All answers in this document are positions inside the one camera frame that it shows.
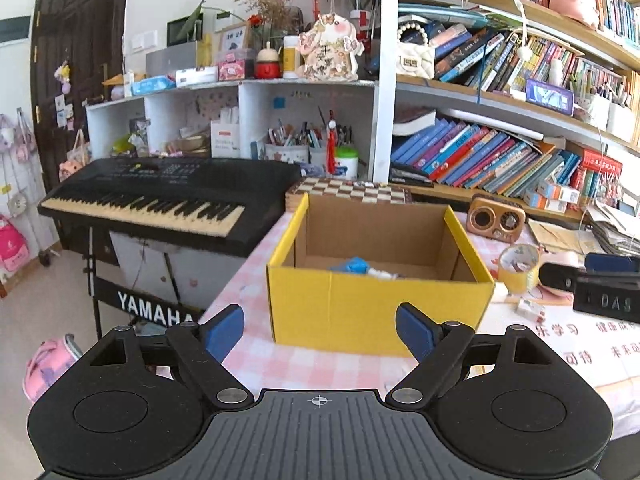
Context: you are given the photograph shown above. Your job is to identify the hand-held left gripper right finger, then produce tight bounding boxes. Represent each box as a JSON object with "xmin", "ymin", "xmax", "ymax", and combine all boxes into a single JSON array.
[{"xmin": 385, "ymin": 302, "xmax": 556, "ymax": 409}]

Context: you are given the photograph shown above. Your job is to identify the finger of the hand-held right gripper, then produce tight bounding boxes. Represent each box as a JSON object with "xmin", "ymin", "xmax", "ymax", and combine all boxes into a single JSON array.
[
  {"xmin": 538, "ymin": 261, "xmax": 584, "ymax": 295},
  {"xmin": 582, "ymin": 253, "xmax": 640, "ymax": 287}
]

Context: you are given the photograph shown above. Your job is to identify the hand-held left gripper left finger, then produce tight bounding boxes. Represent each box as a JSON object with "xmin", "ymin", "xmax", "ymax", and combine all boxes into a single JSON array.
[{"xmin": 85, "ymin": 304, "xmax": 256, "ymax": 409}]

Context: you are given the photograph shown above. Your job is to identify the small white red box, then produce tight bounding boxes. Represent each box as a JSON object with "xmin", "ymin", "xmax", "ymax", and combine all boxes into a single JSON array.
[{"xmin": 515, "ymin": 297, "xmax": 547, "ymax": 323}]

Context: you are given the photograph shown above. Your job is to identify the brown packing tape roll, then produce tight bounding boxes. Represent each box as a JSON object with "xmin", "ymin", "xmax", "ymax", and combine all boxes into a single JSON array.
[{"xmin": 498, "ymin": 243, "xmax": 542, "ymax": 295}]

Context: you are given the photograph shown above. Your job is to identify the yellow cardboard box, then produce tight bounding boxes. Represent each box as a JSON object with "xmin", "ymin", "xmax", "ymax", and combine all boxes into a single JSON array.
[{"xmin": 266, "ymin": 192, "xmax": 496, "ymax": 359}]

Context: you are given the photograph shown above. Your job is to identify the pink checkered cloth desktop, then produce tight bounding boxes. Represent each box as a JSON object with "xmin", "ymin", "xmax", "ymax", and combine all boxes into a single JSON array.
[{"xmin": 200, "ymin": 210, "xmax": 640, "ymax": 441}]

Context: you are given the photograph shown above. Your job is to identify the pile of papers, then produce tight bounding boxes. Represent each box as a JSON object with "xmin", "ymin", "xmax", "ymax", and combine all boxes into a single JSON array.
[{"xmin": 582, "ymin": 200, "xmax": 640, "ymax": 261}]

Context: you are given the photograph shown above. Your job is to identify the brown paper envelopes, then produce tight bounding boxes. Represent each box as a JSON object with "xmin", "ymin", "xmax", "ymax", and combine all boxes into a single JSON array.
[{"xmin": 527, "ymin": 220, "xmax": 588, "ymax": 256}]

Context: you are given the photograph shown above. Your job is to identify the white storage cabinet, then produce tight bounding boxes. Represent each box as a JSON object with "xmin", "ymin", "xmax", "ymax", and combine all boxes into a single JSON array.
[{"xmin": 110, "ymin": 232, "xmax": 246, "ymax": 311}]

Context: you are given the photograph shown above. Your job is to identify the white printed desk mat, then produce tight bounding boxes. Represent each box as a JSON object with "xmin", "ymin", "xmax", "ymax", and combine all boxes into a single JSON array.
[{"xmin": 480, "ymin": 300, "xmax": 640, "ymax": 391}]

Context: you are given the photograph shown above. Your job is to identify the orange white medicine box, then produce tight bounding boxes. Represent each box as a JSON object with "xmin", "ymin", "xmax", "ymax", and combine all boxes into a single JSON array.
[
  {"xmin": 537, "ymin": 180, "xmax": 581, "ymax": 204},
  {"xmin": 522, "ymin": 191, "xmax": 568, "ymax": 213}
]

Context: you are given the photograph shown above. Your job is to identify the black keyboard stand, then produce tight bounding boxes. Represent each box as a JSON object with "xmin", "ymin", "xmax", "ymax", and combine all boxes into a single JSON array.
[{"xmin": 82, "ymin": 227, "xmax": 201, "ymax": 341}]

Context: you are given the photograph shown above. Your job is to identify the wooden retro radio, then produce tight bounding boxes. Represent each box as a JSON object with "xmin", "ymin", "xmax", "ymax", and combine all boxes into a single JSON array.
[{"xmin": 466, "ymin": 196, "xmax": 527, "ymax": 245}]

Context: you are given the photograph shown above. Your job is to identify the red book set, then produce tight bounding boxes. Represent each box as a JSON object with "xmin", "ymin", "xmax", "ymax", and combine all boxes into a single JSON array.
[{"xmin": 570, "ymin": 147, "xmax": 623, "ymax": 206}]

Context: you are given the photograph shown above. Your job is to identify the white desk organizer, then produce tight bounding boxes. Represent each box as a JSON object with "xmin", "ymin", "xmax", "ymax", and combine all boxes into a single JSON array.
[{"xmin": 575, "ymin": 92, "xmax": 638, "ymax": 143}]

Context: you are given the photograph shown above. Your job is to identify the row of colourful books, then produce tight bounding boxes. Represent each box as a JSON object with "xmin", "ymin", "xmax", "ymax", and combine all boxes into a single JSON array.
[
  {"xmin": 432, "ymin": 22, "xmax": 626, "ymax": 96},
  {"xmin": 390, "ymin": 115, "xmax": 581, "ymax": 196}
]

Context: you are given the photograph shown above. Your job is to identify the wooden chessboard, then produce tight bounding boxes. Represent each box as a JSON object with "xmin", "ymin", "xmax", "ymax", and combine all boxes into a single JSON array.
[{"xmin": 285, "ymin": 177, "xmax": 413, "ymax": 213}]

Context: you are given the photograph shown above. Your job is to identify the black electronic keyboard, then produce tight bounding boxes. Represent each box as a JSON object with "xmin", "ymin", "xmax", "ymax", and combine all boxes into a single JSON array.
[{"xmin": 37, "ymin": 156, "xmax": 303, "ymax": 259}]

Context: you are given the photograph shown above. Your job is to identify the white jar green lid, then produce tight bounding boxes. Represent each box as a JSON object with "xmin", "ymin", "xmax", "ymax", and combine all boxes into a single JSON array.
[{"xmin": 334, "ymin": 146, "xmax": 360, "ymax": 179}]

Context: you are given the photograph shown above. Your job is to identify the pink purple backpack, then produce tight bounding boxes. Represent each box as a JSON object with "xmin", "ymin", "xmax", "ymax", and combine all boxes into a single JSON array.
[{"xmin": 22, "ymin": 334, "xmax": 83, "ymax": 406}]

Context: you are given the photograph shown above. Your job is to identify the wooden bowl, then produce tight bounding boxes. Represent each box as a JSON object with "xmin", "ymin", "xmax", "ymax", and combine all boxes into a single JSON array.
[{"xmin": 176, "ymin": 134, "xmax": 212, "ymax": 157}]

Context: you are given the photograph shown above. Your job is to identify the white pen holder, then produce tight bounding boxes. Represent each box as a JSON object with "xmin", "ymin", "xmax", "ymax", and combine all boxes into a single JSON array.
[{"xmin": 264, "ymin": 120, "xmax": 309, "ymax": 163}]

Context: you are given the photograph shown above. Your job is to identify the white carton red label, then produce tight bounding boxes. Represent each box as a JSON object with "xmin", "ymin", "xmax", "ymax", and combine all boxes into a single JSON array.
[{"xmin": 210, "ymin": 106, "xmax": 242, "ymax": 158}]

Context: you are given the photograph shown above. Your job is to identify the red tassel charm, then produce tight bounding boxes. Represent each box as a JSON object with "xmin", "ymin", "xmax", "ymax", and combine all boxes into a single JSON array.
[{"xmin": 326, "ymin": 110, "xmax": 341, "ymax": 176}]

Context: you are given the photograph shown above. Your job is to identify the thick white-paged book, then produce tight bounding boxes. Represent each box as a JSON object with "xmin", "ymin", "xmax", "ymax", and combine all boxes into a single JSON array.
[{"xmin": 392, "ymin": 107, "xmax": 438, "ymax": 136}]

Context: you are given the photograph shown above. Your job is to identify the wooden bookshelf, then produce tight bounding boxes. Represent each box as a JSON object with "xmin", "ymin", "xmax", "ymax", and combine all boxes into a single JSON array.
[{"xmin": 390, "ymin": 0, "xmax": 640, "ymax": 211}]

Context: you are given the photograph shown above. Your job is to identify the pink tote bag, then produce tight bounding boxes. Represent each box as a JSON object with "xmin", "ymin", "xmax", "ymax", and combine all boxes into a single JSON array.
[{"xmin": 60, "ymin": 130, "xmax": 91, "ymax": 181}]

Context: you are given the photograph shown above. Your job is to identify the bright pink backpack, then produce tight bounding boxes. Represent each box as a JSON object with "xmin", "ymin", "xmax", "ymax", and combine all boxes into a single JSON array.
[{"xmin": 0, "ymin": 215, "xmax": 28, "ymax": 273}]

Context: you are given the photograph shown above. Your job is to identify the white shelf cabinet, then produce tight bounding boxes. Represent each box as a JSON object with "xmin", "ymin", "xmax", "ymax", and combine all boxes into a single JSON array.
[{"xmin": 85, "ymin": 0, "xmax": 399, "ymax": 186}]

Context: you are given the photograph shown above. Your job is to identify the blue wet wipes pack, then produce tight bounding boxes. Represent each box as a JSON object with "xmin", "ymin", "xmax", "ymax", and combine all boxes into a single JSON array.
[{"xmin": 131, "ymin": 75, "xmax": 177, "ymax": 97}]

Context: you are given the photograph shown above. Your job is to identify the white flat box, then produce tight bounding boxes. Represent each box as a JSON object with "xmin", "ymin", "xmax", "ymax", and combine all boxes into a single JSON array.
[{"xmin": 175, "ymin": 67, "xmax": 218, "ymax": 86}]

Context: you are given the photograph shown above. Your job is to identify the pink patterned box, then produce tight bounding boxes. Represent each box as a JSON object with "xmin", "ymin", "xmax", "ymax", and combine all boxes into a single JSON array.
[{"xmin": 218, "ymin": 57, "xmax": 247, "ymax": 82}]

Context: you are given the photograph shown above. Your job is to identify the white quilted handbag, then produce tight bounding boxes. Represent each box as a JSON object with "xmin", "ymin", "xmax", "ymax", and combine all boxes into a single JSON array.
[{"xmin": 397, "ymin": 22, "xmax": 436, "ymax": 80}]

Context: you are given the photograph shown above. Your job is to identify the red wooden doll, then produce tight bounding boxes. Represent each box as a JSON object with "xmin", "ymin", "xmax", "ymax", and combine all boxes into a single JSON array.
[{"xmin": 255, "ymin": 42, "xmax": 280, "ymax": 79}]

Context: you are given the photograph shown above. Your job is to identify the grey metal box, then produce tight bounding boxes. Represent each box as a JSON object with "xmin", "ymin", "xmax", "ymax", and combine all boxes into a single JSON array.
[{"xmin": 146, "ymin": 42, "xmax": 201, "ymax": 73}]

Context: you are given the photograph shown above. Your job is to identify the white yellow bottle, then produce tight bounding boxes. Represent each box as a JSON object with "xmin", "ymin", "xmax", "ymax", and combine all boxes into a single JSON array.
[{"xmin": 282, "ymin": 35, "xmax": 302, "ymax": 79}]

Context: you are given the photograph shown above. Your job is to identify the cartoon hanging ornament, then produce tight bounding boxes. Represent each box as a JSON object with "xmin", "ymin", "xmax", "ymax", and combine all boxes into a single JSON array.
[{"xmin": 299, "ymin": 12, "xmax": 365, "ymax": 82}]

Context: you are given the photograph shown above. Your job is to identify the dark wooden door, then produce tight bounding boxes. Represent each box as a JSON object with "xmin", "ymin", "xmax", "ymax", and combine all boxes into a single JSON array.
[{"xmin": 30, "ymin": 0, "xmax": 132, "ymax": 181}]

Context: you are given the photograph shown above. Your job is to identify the wooden photo frame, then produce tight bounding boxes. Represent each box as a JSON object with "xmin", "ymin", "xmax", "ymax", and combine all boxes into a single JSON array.
[{"xmin": 215, "ymin": 22, "xmax": 251, "ymax": 56}]

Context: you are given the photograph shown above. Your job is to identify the black photo frame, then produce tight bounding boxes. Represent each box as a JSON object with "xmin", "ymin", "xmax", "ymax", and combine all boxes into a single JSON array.
[{"xmin": 166, "ymin": 12, "xmax": 205, "ymax": 46}]

